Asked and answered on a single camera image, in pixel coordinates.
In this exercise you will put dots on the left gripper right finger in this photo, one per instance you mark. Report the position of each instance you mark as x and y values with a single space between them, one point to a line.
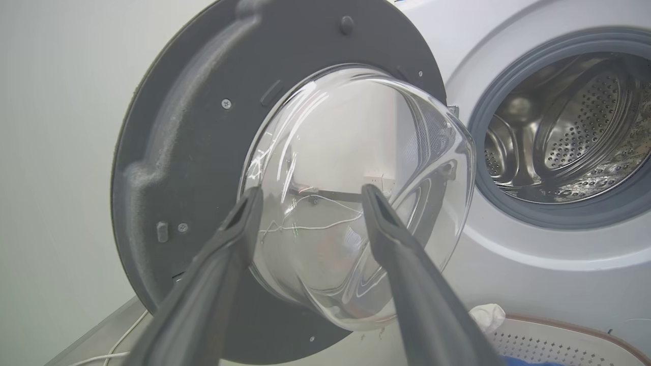
422 305

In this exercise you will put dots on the white perforated laundry basket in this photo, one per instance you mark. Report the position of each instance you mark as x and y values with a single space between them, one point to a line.
549 345

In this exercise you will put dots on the white sock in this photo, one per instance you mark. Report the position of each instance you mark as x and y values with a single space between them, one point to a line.
488 315

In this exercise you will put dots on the blue white-trimmed shorts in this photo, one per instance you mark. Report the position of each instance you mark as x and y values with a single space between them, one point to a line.
529 363

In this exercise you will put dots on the white front-load washing machine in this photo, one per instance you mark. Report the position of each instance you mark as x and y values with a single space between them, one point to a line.
508 284

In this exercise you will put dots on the round black glass washer door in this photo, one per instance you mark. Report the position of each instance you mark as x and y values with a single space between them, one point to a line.
193 127

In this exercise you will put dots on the perforated steel washer drum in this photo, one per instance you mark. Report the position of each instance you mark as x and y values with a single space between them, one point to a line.
585 127

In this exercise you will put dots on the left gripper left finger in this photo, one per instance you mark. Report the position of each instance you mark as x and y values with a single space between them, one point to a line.
203 305

